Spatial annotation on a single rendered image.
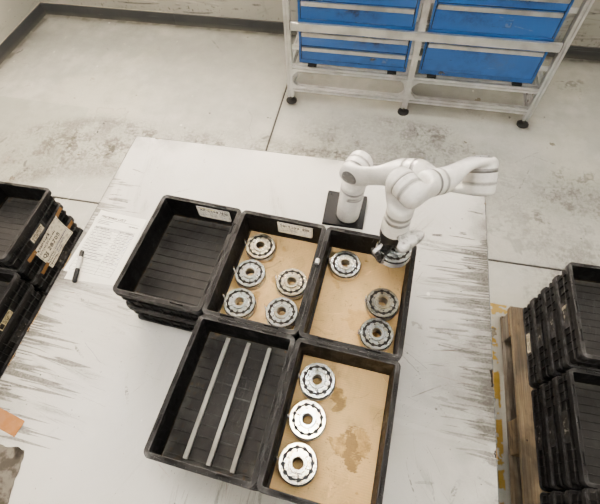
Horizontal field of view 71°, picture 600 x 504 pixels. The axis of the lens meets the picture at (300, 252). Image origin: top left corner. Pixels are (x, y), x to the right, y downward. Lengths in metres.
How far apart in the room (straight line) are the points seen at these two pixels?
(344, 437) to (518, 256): 1.74
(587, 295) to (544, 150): 1.46
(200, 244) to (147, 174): 0.58
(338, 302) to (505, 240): 1.54
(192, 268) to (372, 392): 0.72
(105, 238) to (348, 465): 1.24
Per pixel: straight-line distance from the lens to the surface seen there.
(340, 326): 1.35
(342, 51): 3.04
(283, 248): 1.48
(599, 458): 1.99
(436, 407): 1.46
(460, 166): 1.17
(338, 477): 1.25
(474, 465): 1.46
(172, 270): 1.51
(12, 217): 2.46
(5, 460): 1.66
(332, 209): 1.72
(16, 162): 3.55
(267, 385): 1.30
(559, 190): 3.12
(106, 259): 1.79
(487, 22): 2.97
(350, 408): 1.28
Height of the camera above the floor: 2.08
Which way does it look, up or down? 58 degrees down
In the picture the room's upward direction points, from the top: 3 degrees counter-clockwise
